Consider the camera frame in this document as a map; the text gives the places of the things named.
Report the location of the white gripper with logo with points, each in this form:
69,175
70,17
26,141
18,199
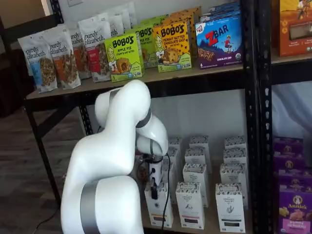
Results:
156,173

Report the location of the white box yellow-orange strip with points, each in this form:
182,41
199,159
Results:
157,212
172,175
175,142
175,156

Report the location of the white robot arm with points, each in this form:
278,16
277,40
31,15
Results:
109,151

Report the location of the white box pink strip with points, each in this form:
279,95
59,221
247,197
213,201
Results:
195,174
197,156
199,141
190,207

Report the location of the black metal shelf unit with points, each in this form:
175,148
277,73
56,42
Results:
249,97
265,109

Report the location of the green Bobo's apple pie box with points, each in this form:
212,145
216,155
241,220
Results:
124,58
147,46
153,20

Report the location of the purple Annie's box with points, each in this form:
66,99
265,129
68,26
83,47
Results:
295,176
287,145
296,212
287,161

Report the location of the orange Bobo's peanut butter box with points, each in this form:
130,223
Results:
197,31
171,46
190,20

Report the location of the blue Z Bar box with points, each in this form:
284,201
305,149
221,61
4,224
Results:
226,7
219,16
218,44

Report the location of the large orange snack box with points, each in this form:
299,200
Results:
292,24

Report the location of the granola bag red label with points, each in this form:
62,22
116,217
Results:
96,56

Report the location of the granola bag orange label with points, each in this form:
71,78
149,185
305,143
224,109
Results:
79,53
64,63

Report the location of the white draped sheet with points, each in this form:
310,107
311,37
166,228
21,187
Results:
292,109

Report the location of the white granola bag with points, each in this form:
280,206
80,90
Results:
122,22
130,14
109,26

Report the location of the granola bag blue label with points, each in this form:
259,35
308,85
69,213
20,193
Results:
39,63

